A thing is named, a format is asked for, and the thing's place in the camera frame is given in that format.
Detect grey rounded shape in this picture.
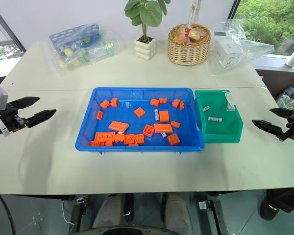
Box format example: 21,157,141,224
162,192,194,235
91,194,127,230

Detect colourful toys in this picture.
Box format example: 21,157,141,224
173,25,209,44

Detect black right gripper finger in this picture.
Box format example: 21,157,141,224
251,119,285,141
269,107,294,120

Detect black table leg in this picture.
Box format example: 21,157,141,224
198,199,224,235
73,194,89,234

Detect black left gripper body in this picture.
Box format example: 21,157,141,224
0,103,28,133

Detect green leafy plant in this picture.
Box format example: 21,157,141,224
123,0,171,41

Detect white cardboard box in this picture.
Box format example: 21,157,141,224
215,38,244,69

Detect blue plastic tray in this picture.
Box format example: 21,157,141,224
74,87,205,155

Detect white bubble plant pot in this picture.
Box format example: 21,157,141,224
133,36,156,61

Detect wicker basket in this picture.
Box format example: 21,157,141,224
167,23,212,66

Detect green plastic bin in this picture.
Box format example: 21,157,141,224
194,89,244,144

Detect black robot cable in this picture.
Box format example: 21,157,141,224
0,182,17,235

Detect clear water bottle blue cap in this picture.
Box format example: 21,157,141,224
276,83,294,104

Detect thin white cable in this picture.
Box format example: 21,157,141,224
61,200,77,225

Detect black rounded shape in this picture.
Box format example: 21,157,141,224
259,188,294,221

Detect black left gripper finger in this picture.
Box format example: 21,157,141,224
7,96,41,111
24,109,57,129

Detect blue tube rack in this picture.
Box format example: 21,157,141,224
49,22,102,50

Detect clear crinkled plastic bag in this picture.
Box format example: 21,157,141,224
206,19,276,77

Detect clear label holder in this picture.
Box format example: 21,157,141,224
224,92,236,112

